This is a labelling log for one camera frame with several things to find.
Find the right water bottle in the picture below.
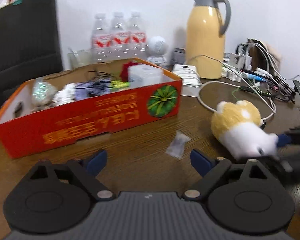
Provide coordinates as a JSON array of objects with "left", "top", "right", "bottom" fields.
[{"left": 128, "top": 11, "right": 147, "bottom": 58}]

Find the white astronaut figure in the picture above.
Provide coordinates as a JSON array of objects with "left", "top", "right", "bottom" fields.
[{"left": 147, "top": 36, "right": 168, "bottom": 67}]

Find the white power adapter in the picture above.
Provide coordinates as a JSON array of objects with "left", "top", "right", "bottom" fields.
[{"left": 172, "top": 64, "right": 202, "bottom": 97}]

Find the left water bottle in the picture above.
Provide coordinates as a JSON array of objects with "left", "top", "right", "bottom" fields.
[{"left": 91, "top": 13, "right": 111, "bottom": 62}]

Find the green packet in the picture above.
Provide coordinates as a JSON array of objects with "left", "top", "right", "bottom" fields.
[{"left": 110, "top": 80, "right": 129, "bottom": 89}]

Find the small clear wrapper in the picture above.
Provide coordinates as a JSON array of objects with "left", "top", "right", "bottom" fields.
[{"left": 166, "top": 131, "right": 191, "bottom": 159}]

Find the white charger cable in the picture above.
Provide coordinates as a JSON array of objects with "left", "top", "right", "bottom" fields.
[{"left": 185, "top": 54, "right": 277, "bottom": 121}]

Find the purple knitted cloth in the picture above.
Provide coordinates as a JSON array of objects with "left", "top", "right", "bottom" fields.
[{"left": 75, "top": 79, "right": 110, "bottom": 101}]

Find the grey small box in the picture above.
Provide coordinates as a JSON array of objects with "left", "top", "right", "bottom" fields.
[{"left": 171, "top": 48, "right": 186, "bottom": 65}]

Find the clear plastic container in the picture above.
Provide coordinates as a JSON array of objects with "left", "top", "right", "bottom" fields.
[{"left": 128, "top": 64, "right": 164, "bottom": 89}]

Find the yellow white plush toy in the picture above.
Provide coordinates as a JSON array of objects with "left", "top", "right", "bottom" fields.
[{"left": 211, "top": 100, "right": 279, "bottom": 160}]

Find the tangled cables and power strip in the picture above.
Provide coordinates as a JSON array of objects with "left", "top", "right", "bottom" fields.
[{"left": 222, "top": 38, "right": 300, "bottom": 113}]

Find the middle water bottle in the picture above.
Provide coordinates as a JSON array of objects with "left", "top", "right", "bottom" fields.
[{"left": 110, "top": 12, "right": 130, "bottom": 59}]

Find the water bottle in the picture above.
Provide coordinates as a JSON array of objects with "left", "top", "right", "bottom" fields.
[
  {"left": 128, "top": 11, "right": 147, "bottom": 58},
  {"left": 91, "top": 13, "right": 111, "bottom": 62},
  {"left": 110, "top": 12, "right": 130, "bottom": 59}
]

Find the black paper bag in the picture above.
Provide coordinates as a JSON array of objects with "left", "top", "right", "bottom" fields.
[{"left": 0, "top": 0, "right": 63, "bottom": 107}]

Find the white tissue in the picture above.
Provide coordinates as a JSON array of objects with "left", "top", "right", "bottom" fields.
[{"left": 52, "top": 83, "right": 76, "bottom": 106}]

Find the yellow thermos jug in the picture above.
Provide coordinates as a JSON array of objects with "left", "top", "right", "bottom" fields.
[{"left": 185, "top": 0, "right": 231, "bottom": 80}]

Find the glass cup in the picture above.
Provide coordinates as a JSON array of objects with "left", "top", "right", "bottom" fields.
[{"left": 67, "top": 47, "right": 92, "bottom": 69}]

